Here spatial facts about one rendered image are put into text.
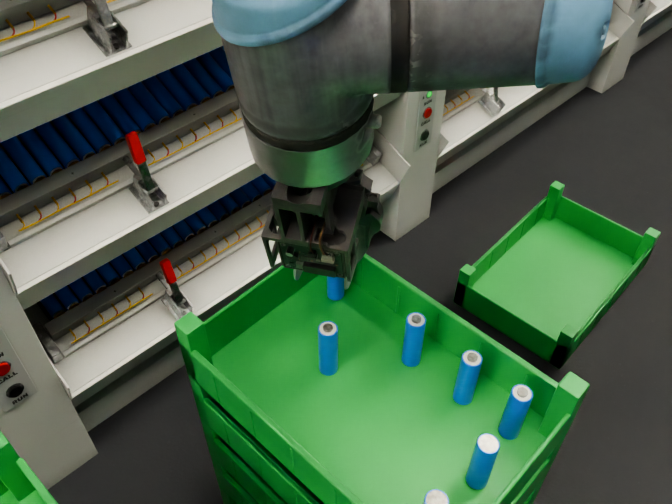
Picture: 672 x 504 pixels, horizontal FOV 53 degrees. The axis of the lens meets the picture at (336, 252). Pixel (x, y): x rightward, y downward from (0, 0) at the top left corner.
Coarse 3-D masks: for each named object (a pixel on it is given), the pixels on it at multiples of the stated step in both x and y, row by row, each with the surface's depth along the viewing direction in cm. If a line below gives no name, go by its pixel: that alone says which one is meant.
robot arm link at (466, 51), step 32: (416, 0) 35; (448, 0) 35; (480, 0) 35; (512, 0) 35; (544, 0) 35; (576, 0) 35; (608, 0) 35; (416, 32) 36; (448, 32) 36; (480, 32) 36; (512, 32) 36; (544, 32) 35; (576, 32) 36; (416, 64) 37; (448, 64) 37; (480, 64) 37; (512, 64) 37; (544, 64) 37; (576, 64) 37
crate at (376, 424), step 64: (192, 320) 60; (256, 320) 70; (320, 320) 70; (384, 320) 70; (448, 320) 65; (256, 384) 65; (320, 384) 65; (384, 384) 65; (448, 384) 65; (512, 384) 63; (576, 384) 56; (320, 448) 60; (384, 448) 60; (448, 448) 60; (512, 448) 60
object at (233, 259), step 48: (384, 144) 111; (240, 192) 102; (384, 192) 112; (192, 240) 96; (240, 240) 101; (96, 288) 90; (144, 288) 94; (192, 288) 96; (240, 288) 98; (48, 336) 85; (96, 336) 88; (144, 336) 91; (96, 384) 87
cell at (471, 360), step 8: (464, 352) 60; (472, 352) 60; (464, 360) 59; (472, 360) 59; (480, 360) 59; (464, 368) 59; (472, 368) 59; (480, 368) 60; (464, 376) 60; (472, 376) 60; (456, 384) 62; (464, 384) 61; (472, 384) 61; (456, 392) 62; (464, 392) 62; (472, 392) 62; (456, 400) 63; (464, 400) 62
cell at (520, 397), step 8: (520, 384) 57; (512, 392) 57; (520, 392) 57; (528, 392) 57; (512, 400) 57; (520, 400) 56; (528, 400) 56; (512, 408) 57; (520, 408) 57; (528, 408) 58; (504, 416) 59; (512, 416) 58; (520, 416) 58; (504, 424) 60; (512, 424) 59; (520, 424) 59; (504, 432) 60; (512, 432) 60
